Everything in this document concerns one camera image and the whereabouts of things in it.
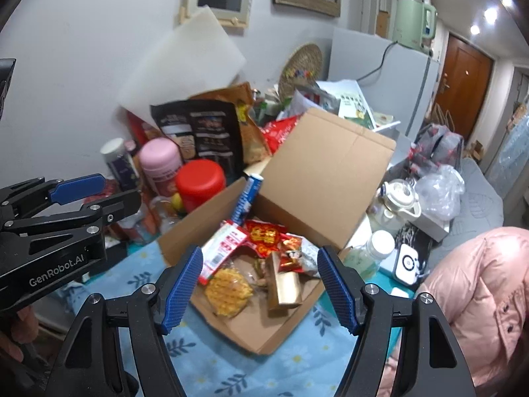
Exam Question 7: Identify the clear bag yellow puffs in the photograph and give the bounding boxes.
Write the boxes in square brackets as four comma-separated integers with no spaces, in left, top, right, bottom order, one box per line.
[204,266,254,318]

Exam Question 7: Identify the small red gold candy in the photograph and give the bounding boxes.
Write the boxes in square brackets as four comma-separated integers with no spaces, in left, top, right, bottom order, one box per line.
[279,234,303,273]

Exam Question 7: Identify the small gold cardboard box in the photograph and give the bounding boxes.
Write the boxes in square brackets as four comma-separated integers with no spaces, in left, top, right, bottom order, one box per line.
[265,252,302,311]

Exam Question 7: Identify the red white spicy strip packet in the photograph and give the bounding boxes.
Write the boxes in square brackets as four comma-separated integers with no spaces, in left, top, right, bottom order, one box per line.
[198,220,249,285]

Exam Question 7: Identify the red gold sausage packet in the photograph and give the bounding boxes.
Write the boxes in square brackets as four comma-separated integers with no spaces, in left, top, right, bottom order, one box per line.
[244,220,287,259]

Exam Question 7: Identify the blue white tablet tube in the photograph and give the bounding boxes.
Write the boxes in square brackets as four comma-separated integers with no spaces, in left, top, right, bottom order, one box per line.
[230,173,264,226]

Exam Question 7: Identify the white bread snack bag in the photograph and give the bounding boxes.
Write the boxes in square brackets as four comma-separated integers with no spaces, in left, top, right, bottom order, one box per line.
[300,238,320,279]

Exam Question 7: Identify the person's left hand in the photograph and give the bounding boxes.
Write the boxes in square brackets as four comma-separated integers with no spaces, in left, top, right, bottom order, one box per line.
[0,306,39,362]

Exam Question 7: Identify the green liquid glass bottle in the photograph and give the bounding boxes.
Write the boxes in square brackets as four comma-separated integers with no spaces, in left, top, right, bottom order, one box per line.
[344,230,395,282]

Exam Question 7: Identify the white round-button device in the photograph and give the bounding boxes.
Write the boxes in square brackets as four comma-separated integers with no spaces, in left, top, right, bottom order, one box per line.
[394,244,420,287]

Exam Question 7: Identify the clear plastic jar brown label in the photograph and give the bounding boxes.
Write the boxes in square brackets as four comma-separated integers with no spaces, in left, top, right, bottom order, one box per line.
[149,196,180,235]

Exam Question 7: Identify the yellow lemon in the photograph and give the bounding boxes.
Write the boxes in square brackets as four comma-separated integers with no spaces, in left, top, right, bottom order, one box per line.
[170,193,185,213]

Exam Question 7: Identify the pink lidded jar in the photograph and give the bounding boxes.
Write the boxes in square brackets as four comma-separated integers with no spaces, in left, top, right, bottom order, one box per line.
[139,137,183,197]

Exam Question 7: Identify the open cardboard box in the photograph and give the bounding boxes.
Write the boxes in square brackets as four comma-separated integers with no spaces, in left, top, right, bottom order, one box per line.
[156,107,398,356]

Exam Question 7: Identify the white teapot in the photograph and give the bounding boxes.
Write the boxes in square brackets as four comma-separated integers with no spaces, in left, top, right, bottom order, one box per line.
[367,178,422,236]

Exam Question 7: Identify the red lidded canister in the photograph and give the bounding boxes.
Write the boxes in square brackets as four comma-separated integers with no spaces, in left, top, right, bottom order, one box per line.
[175,159,227,212]

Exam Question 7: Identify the clear plastic bag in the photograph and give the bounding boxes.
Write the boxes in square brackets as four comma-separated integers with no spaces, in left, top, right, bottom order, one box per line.
[415,165,465,222]

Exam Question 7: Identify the pink puffer jacket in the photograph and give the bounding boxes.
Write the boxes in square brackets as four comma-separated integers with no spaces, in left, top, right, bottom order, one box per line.
[377,226,529,397]

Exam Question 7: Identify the black coffee bag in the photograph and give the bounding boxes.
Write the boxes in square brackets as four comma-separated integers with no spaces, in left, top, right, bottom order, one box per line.
[151,100,244,181]

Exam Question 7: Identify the brown kraft snack bag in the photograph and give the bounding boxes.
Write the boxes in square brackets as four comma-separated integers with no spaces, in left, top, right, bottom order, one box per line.
[190,82,271,166]

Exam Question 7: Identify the red snack bag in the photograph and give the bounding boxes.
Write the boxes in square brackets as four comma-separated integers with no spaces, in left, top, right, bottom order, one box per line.
[260,116,300,155]

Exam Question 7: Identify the white refrigerator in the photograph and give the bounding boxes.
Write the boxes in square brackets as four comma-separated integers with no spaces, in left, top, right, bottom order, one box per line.
[327,28,439,140]

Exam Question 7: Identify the woven round fan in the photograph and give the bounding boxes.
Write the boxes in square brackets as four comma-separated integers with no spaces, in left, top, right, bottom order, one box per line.
[278,43,323,101]

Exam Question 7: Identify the brown wooden door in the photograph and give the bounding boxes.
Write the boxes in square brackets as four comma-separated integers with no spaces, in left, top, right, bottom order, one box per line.
[435,34,494,141]

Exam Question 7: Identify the green electric kettle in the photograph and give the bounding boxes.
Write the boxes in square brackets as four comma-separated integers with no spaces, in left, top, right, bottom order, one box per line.
[392,0,437,55]

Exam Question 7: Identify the wall intercom panel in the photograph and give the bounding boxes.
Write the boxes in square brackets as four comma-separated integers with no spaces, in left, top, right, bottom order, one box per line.
[179,0,252,29]

